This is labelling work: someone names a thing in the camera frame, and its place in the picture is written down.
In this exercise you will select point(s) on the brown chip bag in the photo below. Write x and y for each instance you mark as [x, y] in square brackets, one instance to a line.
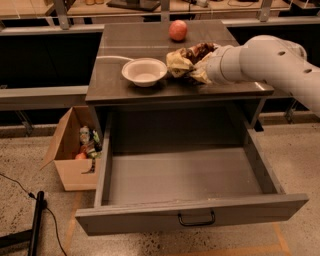
[191, 62]

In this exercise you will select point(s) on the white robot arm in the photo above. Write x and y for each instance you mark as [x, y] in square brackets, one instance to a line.
[279, 63]

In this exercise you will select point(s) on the white paper bowl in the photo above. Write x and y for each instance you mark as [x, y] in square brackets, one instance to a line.
[144, 72]

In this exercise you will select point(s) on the dark grey cabinet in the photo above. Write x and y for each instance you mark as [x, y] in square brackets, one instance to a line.
[121, 41]

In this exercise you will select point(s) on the open grey drawer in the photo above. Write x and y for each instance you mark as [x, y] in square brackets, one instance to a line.
[158, 164]

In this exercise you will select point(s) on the green snack packet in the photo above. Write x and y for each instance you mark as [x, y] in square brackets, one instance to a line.
[94, 147]

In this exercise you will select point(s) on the red fruit in box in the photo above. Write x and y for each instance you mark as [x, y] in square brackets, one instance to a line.
[81, 156]

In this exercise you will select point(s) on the cardboard box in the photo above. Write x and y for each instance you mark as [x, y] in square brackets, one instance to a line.
[75, 174]

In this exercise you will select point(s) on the red apple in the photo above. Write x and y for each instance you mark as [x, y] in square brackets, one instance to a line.
[178, 30]

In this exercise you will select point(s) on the black metal stand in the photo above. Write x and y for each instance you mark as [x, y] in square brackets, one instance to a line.
[31, 236]

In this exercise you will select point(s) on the black drawer handle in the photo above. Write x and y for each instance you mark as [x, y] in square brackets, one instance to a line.
[196, 220]

